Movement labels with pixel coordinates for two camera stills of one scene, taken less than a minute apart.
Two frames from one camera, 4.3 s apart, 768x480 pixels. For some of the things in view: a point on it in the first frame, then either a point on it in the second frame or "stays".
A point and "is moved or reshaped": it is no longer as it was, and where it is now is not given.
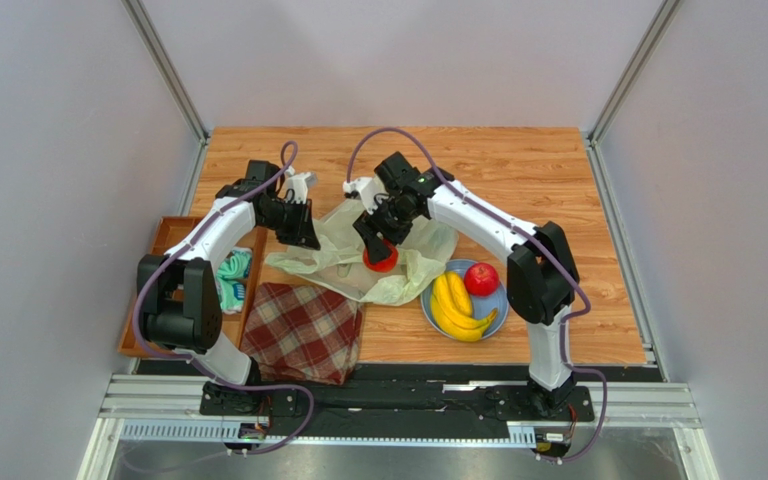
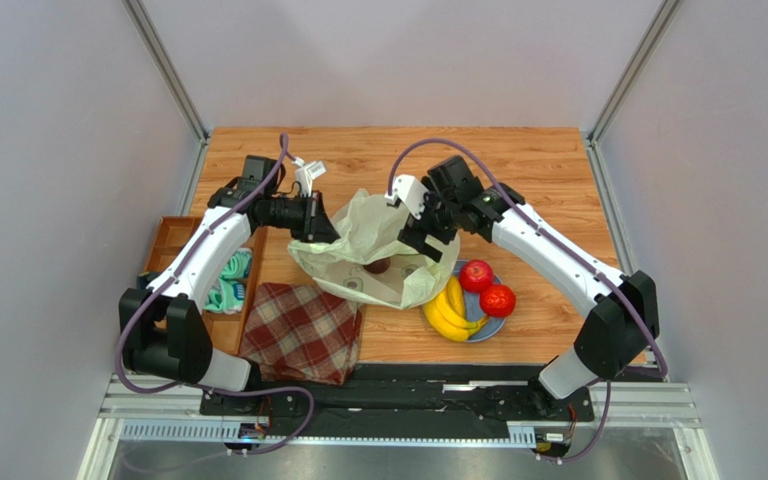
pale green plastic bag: x=340 y=261 stays
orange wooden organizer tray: x=233 y=325 stays
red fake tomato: x=385 y=265 → x=498 y=300
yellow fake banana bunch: x=451 y=316 is moved or reshaped
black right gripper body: x=379 y=226 → x=426 y=224
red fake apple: x=481 y=279 stays
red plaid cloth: x=300 y=335 stays
